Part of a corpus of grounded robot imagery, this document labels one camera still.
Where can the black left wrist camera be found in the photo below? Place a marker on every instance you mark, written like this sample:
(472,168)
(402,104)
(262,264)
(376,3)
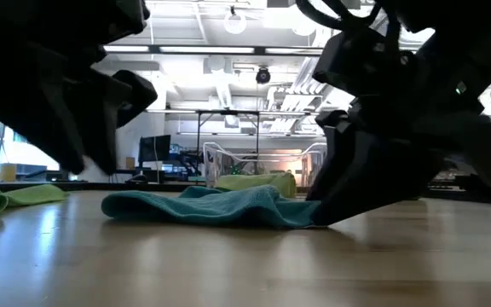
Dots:
(126,17)

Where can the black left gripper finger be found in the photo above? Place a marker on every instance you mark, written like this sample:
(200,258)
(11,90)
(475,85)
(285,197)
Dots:
(56,128)
(100,123)

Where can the black computer monitor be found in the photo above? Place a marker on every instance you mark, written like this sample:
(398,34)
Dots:
(154,148)

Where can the cardboard box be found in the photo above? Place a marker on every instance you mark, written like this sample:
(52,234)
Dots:
(130,163)

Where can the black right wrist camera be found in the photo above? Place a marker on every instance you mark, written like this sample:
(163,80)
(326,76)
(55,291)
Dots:
(365,64)

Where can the large glass window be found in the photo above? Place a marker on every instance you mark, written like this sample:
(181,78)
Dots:
(24,155)

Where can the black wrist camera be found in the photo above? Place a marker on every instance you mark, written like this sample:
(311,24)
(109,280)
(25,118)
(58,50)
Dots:
(365,64)
(126,17)

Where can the black metal rig frame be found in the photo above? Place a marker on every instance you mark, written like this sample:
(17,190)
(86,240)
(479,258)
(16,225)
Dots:
(228,112)

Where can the yellow container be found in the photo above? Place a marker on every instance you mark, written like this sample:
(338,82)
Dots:
(7,172)

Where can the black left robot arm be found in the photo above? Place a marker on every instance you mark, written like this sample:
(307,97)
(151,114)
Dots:
(24,21)

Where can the clear plastic basket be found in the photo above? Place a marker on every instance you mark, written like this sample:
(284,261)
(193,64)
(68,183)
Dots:
(220,162)

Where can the teal microfiber towel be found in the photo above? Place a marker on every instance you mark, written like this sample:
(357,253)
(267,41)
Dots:
(211,209)

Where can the black ceiling dome camera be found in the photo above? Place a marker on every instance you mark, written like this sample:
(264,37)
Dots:
(263,76)

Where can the black aluminium table frame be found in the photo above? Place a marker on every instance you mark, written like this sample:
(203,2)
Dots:
(100,187)

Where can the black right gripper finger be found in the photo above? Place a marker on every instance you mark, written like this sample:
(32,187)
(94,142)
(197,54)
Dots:
(369,179)
(333,119)

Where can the linear ceiling light fixture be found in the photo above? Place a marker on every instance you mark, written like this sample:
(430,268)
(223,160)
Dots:
(207,50)

